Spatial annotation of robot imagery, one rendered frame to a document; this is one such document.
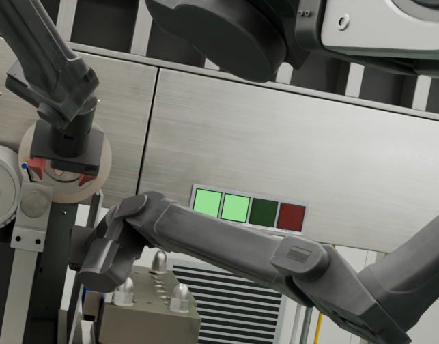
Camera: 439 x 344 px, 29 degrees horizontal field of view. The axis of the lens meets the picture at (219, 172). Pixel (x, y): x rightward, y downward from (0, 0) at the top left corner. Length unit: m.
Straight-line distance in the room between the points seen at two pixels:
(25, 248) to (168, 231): 0.28
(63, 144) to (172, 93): 0.54
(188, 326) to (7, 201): 0.35
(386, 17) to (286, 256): 0.56
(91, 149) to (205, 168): 0.51
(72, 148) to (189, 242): 0.24
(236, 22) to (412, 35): 0.16
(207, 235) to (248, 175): 0.68
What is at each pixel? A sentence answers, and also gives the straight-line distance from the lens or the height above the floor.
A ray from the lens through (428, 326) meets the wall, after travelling 4.59.
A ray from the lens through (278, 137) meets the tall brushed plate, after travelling 1.78.
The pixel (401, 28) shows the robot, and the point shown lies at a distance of 0.39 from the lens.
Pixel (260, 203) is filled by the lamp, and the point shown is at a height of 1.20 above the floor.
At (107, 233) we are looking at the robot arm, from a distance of 1.26.
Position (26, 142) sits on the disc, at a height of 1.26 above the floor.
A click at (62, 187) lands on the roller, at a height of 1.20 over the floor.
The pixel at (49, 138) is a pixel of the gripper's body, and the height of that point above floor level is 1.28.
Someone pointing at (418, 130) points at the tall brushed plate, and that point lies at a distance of 1.88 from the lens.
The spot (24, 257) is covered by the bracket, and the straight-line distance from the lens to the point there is 1.37.
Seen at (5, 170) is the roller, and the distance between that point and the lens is 1.41.
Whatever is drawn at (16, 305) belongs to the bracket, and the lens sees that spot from 1.39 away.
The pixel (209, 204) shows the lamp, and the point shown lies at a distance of 1.75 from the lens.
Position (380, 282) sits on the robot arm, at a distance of 0.87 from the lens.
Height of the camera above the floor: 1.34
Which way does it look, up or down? 3 degrees down
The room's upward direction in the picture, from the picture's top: 10 degrees clockwise
